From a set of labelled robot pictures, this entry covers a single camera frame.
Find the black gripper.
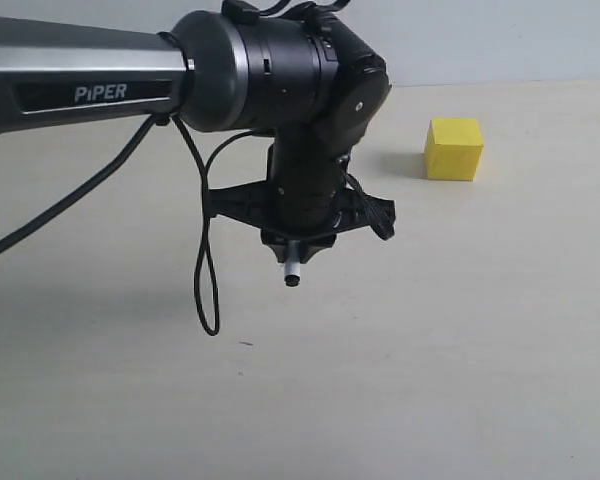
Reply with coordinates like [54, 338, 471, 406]
[210, 181, 396, 263]

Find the yellow foam cube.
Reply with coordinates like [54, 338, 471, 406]
[424, 117, 484, 182]

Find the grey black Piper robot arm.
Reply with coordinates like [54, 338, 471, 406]
[0, 1, 396, 262]

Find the black and white marker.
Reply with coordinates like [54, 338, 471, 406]
[284, 241, 301, 288]

